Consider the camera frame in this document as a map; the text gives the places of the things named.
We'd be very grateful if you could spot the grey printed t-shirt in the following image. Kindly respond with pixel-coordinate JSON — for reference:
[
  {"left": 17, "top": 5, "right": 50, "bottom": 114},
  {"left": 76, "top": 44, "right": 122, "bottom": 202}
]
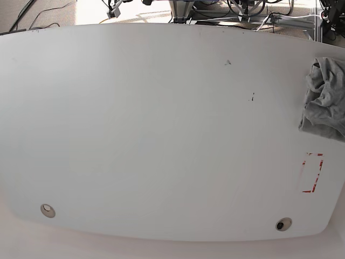
[{"left": 299, "top": 57, "right": 344, "bottom": 142}]

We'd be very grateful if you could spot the dark table grommet hole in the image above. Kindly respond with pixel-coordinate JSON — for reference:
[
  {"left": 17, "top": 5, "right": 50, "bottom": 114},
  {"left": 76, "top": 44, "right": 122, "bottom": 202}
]
[{"left": 275, "top": 217, "right": 292, "bottom": 231}]

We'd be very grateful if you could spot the red tape rectangle marking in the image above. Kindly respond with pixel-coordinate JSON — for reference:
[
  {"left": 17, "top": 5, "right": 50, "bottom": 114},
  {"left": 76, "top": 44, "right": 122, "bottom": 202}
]
[{"left": 299, "top": 153, "right": 324, "bottom": 193}]

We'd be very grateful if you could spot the aluminium frame stand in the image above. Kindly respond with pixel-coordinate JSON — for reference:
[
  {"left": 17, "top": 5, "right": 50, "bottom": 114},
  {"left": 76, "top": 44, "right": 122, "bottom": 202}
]
[{"left": 169, "top": 1, "right": 195, "bottom": 24}]

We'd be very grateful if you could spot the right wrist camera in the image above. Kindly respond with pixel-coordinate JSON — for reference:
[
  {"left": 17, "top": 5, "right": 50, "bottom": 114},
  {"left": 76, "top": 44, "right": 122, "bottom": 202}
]
[{"left": 107, "top": 8, "right": 121, "bottom": 19}]

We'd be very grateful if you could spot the white cable on floor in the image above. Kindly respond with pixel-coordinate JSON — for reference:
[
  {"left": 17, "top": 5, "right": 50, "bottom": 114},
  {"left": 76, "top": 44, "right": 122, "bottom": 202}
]
[{"left": 255, "top": 13, "right": 321, "bottom": 31}]

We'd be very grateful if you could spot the black cable on floor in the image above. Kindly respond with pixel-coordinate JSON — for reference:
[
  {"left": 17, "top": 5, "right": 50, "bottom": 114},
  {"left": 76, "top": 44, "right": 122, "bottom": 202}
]
[{"left": 8, "top": 0, "right": 76, "bottom": 32}]

